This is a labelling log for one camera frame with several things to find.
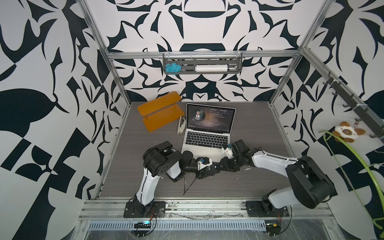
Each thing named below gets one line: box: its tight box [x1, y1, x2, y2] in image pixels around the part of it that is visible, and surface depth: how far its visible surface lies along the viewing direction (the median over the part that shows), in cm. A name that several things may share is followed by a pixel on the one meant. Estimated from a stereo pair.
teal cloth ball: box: [164, 62, 182, 75], surface depth 93 cm
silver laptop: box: [181, 103, 236, 163], surface depth 98 cm
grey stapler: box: [177, 115, 186, 135], surface depth 106 cm
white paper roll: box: [195, 64, 228, 72], surface depth 92 cm
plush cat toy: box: [332, 121, 366, 143], surface depth 61 cm
